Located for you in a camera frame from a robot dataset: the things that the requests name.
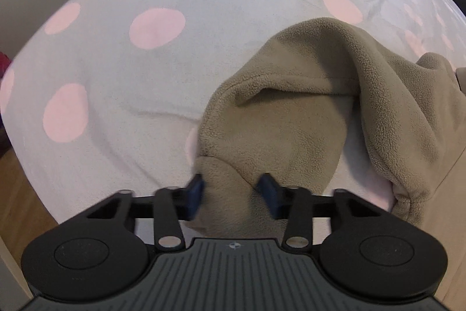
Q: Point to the beige fleece hoodie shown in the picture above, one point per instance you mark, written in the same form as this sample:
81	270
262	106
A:
291	114

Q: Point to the bed with pink dotted sheet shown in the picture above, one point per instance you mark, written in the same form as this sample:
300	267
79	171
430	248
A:
109	77

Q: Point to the red object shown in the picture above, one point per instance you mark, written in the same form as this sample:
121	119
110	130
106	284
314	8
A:
3	63

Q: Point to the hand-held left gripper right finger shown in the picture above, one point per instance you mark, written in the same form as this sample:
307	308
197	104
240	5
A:
271	194

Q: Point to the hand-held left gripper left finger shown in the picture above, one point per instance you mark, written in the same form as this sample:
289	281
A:
194	198

